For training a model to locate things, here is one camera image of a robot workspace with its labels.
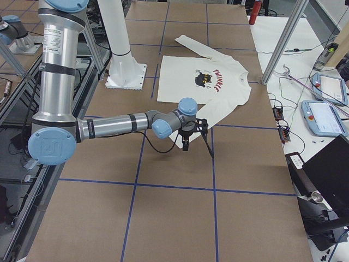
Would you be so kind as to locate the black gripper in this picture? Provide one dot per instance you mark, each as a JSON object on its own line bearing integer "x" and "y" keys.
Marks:
{"x": 185, "y": 134}

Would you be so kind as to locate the cream long-sleeve cat shirt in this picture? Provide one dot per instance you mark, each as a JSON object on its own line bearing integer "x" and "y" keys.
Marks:
{"x": 216, "y": 81}

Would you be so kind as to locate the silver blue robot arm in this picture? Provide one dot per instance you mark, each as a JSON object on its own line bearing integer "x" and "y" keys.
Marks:
{"x": 55, "y": 130}

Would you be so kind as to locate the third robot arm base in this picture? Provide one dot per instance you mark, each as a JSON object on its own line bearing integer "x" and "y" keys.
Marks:
{"x": 15, "y": 36}

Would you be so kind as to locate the black orange electronics box far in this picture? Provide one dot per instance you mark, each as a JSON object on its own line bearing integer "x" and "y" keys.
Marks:
{"x": 278, "y": 112}

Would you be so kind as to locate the black orange electronics box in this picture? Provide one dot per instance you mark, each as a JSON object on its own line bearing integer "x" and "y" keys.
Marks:
{"x": 284, "y": 134}
{"x": 278, "y": 112}

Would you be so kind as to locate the black orange electronics box near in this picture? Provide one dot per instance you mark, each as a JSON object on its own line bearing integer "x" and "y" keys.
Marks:
{"x": 284, "y": 134}

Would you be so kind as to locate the white table cover sheet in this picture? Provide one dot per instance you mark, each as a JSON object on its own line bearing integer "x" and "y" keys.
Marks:
{"x": 289, "y": 82}

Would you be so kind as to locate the near blue teach pendant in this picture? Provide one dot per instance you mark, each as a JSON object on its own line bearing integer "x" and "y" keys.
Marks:
{"x": 323, "y": 119}

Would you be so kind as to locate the blue teach pendant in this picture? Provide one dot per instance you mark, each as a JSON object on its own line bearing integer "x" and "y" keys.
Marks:
{"x": 331, "y": 88}
{"x": 323, "y": 119}

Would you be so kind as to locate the red bottle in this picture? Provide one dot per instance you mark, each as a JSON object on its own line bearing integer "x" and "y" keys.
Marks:
{"x": 255, "y": 11}

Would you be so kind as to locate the far blue teach pendant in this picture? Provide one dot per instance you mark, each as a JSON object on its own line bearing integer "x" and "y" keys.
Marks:
{"x": 331, "y": 88}

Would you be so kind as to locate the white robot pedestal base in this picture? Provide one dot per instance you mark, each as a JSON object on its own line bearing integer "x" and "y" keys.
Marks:
{"x": 124, "y": 71}

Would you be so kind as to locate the aluminium frame post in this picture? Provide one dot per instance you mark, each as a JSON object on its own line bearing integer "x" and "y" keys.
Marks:
{"x": 284, "y": 38}

